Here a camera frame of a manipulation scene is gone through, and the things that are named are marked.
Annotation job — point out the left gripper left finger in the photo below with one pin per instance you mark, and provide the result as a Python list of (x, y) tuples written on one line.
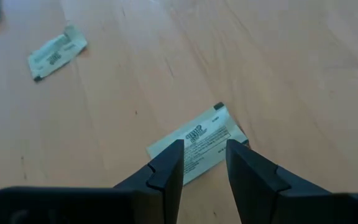
[(166, 186)]

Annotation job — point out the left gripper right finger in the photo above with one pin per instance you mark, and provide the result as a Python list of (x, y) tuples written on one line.
[(253, 186)]

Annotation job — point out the banknotes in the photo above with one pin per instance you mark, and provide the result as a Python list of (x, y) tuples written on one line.
[(207, 137)]

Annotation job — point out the green sauce packet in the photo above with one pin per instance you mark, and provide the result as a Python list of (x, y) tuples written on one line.
[(56, 53)]

